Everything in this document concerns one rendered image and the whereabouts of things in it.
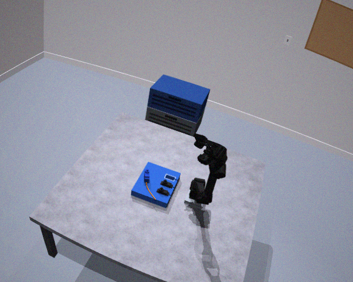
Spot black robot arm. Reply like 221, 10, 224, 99
189, 149, 228, 205

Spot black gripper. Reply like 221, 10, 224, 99
194, 133, 227, 160

